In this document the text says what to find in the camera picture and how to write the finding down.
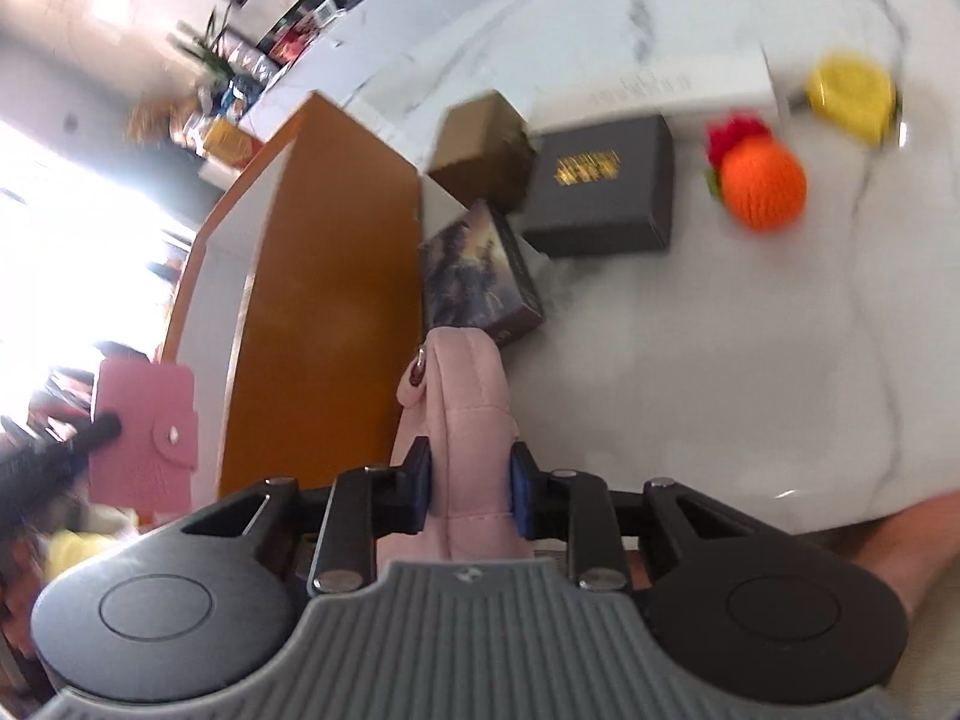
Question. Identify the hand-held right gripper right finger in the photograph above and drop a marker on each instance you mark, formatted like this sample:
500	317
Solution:
519	491

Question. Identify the yellow tape measure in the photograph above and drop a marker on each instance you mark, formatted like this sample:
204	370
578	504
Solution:
851	94

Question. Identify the person's leg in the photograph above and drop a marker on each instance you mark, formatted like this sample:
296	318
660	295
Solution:
900	547

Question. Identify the orange snack box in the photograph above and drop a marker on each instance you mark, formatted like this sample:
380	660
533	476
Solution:
225	139

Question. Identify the green snake plant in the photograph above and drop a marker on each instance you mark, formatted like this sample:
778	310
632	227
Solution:
214	52

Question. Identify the white flat box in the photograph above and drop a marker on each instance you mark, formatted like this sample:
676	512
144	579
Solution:
675	82

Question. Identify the orange crocheted fruit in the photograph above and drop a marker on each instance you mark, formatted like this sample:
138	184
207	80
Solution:
761	180

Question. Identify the pink quilted bag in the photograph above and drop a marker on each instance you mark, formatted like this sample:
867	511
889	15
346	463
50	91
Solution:
472	405

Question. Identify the black box with gold print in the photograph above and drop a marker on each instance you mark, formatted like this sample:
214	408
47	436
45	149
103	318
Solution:
600	210

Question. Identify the yellow cloth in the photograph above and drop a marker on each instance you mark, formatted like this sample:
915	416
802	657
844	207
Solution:
71	555

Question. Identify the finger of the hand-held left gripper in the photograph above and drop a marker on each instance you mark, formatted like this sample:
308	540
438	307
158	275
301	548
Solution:
90	435

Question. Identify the dried flower bunch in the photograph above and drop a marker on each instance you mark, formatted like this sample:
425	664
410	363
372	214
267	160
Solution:
150	120

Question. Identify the brown cardboard box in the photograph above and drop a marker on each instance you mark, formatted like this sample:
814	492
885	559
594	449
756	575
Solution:
480	146

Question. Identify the pink card wallet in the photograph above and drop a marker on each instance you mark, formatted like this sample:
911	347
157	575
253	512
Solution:
150	405

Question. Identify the picture printed box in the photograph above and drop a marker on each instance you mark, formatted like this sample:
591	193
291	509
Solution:
472	270

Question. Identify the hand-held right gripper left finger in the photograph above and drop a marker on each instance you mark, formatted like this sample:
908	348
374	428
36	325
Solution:
421	487

